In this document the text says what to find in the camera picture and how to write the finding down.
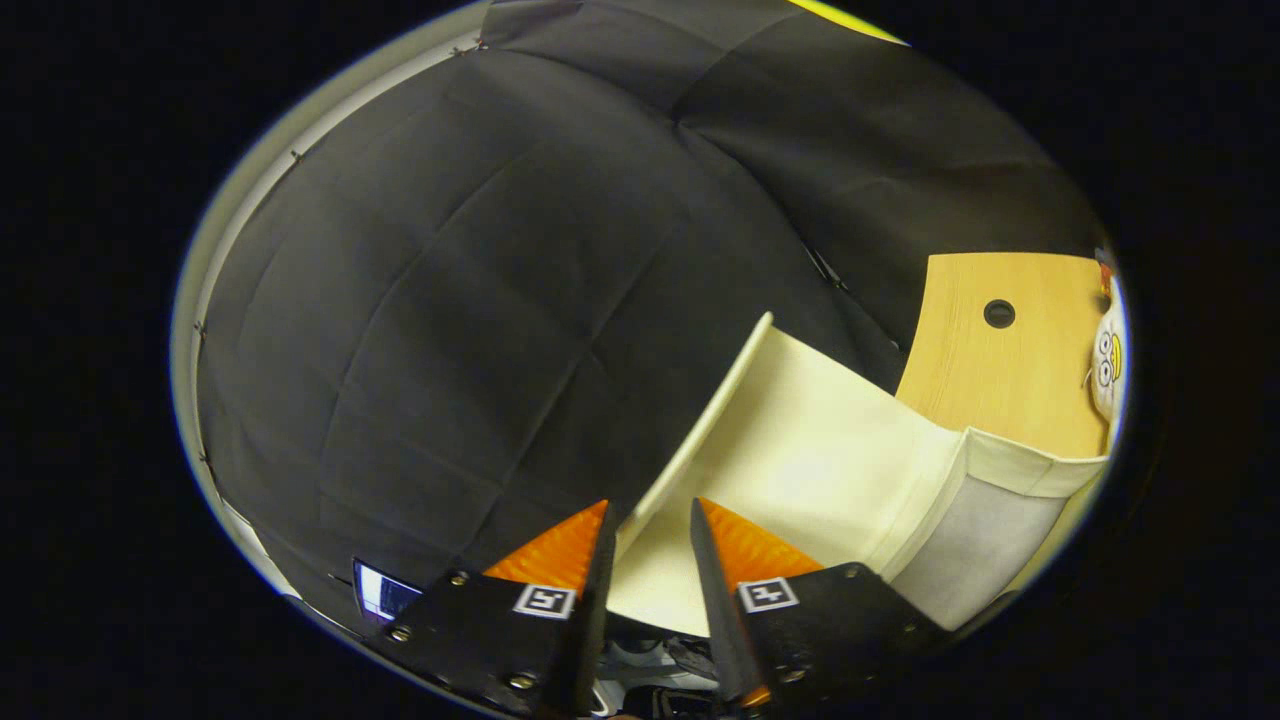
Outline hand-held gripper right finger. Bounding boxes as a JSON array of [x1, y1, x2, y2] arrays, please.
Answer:
[[688, 497, 953, 713]]

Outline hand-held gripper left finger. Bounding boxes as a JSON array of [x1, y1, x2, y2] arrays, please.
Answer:
[[365, 500, 619, 719]]

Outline grey fabric storage box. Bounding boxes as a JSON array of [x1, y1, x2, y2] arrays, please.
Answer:
[[605, 312, 1111, 641]]

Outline computer monitor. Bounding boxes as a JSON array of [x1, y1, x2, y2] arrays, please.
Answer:
[[353, 558, 423, 623]]

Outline white duck plush toy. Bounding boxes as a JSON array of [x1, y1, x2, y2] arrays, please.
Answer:
[[1085, 300, 1126, 426]]

